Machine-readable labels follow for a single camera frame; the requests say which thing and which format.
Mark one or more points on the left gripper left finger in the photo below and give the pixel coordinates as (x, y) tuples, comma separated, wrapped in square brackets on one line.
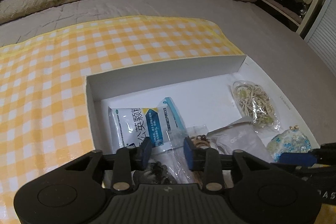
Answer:
[(145, 152)]

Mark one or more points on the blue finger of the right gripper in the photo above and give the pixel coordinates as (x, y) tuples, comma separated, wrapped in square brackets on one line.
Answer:
[(297, 159)]

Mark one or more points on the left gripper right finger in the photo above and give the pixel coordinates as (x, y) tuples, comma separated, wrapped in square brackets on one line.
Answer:
[(189, 152)]

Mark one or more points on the floral brocade coin pouch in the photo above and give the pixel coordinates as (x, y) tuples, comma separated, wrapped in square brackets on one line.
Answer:
[(290, 141)]

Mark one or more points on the bag of dark brown cords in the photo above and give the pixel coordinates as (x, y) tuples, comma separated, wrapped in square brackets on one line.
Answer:
[(155, 173)]

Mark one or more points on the white blue medicine packet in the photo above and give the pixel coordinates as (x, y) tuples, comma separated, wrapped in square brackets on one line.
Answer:
[(130, 126)]

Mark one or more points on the silver foil packet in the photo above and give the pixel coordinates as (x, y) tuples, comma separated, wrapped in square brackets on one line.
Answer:
[(239, 135)]

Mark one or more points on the bag of cream rubber bands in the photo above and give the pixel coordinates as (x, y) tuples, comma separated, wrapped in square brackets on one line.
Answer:
[(252, 101)]

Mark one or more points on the white cardboard box tray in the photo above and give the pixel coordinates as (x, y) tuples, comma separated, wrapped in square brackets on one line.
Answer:
[(200, 88)]

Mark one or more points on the grey bed sheet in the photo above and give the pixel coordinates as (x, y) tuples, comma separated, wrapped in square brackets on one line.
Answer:
[(282, 54)]

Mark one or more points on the yellow checkered blanket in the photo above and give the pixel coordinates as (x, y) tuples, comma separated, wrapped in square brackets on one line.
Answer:
[(43, 114)]

